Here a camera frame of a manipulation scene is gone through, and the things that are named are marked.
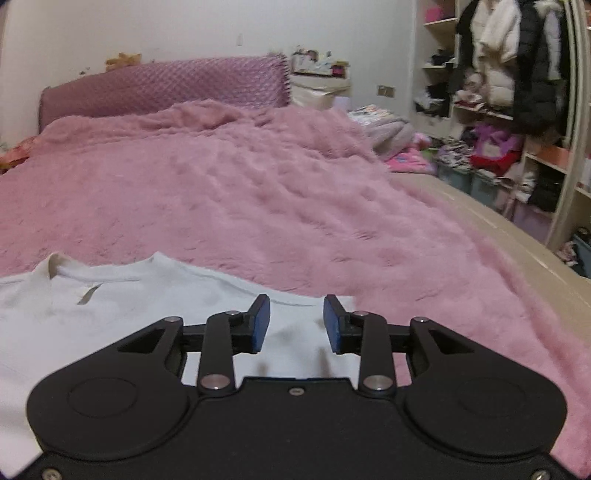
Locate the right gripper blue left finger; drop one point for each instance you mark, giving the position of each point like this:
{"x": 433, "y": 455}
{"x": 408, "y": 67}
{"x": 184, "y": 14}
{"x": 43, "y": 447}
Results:
{"x": 225, "y": 335}

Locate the red floral cushion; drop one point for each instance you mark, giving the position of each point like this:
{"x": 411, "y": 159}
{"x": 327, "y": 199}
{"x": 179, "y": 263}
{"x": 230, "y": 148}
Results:
{"x": 16, "y": 155}

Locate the white puffer jacket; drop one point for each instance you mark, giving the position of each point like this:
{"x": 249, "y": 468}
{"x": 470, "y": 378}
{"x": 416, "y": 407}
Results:
{"x": 495, "y": 28}

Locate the pink fluffy blanket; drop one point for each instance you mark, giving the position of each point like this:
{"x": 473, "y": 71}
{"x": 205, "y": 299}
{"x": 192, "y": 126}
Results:
{"x": 289, "y": 198}

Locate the white nightstand with clutter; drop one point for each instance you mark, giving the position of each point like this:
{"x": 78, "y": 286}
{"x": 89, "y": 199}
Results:
{"x": 319, "y": 81}

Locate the purple quilted headboard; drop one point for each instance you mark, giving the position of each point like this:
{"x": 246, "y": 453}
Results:
{"x": 244, "y": 81}

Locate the yellow plush on headboard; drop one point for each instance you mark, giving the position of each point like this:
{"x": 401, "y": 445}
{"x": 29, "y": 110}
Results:
{"x": 122, "y": 60}

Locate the teal storage bin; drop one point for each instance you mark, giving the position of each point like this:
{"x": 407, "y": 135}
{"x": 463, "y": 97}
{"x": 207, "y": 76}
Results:
{"x": 481, "y": 185}

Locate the white printed sweatshirt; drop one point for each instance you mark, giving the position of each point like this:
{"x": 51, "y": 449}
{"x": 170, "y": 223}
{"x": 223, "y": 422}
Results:
{"x": 64, "y": 310}

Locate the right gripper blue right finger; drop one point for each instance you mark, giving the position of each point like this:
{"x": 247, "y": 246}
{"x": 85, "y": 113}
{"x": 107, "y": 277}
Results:
{"x": 367, "y": 335}

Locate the grey folded blanket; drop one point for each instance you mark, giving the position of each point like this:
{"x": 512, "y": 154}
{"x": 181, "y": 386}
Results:
{"x": 388, "y": 133}

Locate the beige mattress edge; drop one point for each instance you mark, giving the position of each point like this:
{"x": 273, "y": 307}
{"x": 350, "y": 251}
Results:
{"x": 564, "y": 290}

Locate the black hanging coat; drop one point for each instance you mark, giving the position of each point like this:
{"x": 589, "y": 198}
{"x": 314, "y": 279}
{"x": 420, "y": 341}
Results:
{"x": 542, "y": 66}

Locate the open wardrobe shelf unit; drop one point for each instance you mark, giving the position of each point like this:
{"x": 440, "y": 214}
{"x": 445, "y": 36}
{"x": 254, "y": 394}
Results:
{"x": 544, "y": 181}

